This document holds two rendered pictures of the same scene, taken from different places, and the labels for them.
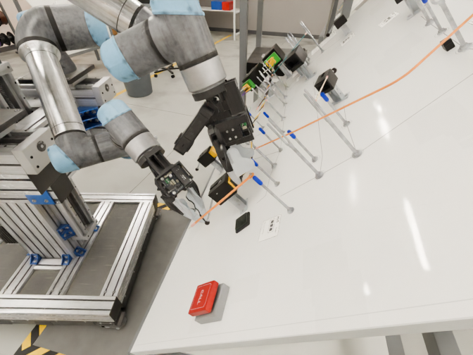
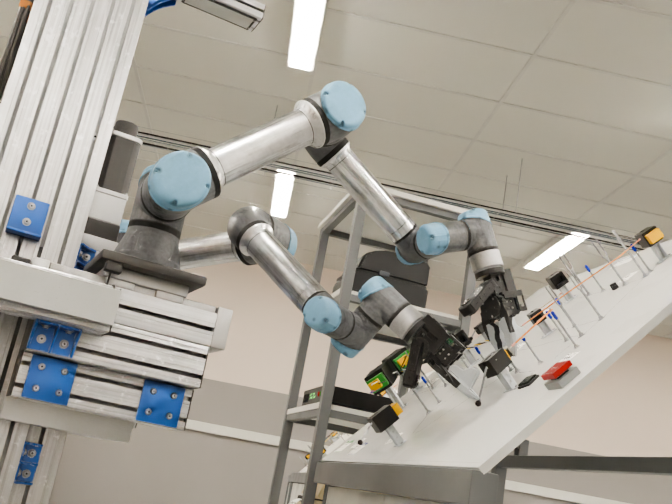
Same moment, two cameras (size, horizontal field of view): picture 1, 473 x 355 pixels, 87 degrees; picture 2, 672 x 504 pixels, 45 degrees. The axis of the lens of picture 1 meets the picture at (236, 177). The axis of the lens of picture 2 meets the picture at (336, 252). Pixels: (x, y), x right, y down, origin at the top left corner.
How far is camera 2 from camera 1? 1.77 m
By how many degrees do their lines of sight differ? 61
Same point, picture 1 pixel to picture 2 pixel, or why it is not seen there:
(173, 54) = (477, 241)
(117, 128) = (393, 294)
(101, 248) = not seen: outside the picture
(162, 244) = not seen: outside the picture
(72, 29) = (280, 234)
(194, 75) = (492, 254)
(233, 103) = (509, 283)
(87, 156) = (348, 318)
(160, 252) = not seen: outside the picture
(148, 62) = (461, 240)
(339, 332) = (655, 316)
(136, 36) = (457, 224)
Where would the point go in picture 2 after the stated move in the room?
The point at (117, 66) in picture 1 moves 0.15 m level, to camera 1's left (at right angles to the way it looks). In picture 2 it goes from (441, 236) to (387, 217)
